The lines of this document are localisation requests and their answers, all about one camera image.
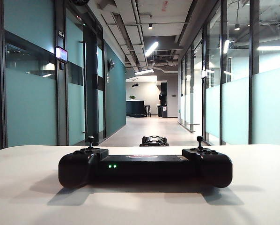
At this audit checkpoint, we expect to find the long linear ceiling light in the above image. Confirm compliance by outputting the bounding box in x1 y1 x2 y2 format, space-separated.
144 41 159 57

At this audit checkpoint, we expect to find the black dual-joystick remote control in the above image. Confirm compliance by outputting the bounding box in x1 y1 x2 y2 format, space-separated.
58 135 233 189

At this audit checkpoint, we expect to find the wide light strip behind glass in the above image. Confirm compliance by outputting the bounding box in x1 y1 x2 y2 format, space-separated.
257 45 280 52

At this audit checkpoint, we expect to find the lit room display panel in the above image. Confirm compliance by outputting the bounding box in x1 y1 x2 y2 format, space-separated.
55 46 68 63

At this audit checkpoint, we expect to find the black bin with white label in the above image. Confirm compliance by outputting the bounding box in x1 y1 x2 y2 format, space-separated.
157 105 169 118

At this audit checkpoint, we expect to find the long vertical door handle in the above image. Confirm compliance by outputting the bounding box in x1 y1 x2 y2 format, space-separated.
80 41 88 134

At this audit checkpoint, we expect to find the black quadruped robot dog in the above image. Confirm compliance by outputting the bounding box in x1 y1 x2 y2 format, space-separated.
139 135 170 147

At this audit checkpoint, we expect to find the tall black cabinet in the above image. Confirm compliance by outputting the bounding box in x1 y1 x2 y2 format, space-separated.
159 82 169 106

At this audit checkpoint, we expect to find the low linear ceiling light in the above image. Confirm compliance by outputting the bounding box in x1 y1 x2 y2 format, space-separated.
134 68 155 76

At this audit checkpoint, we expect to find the dark counter with white top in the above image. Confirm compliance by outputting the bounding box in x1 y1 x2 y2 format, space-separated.
125 99 147 117

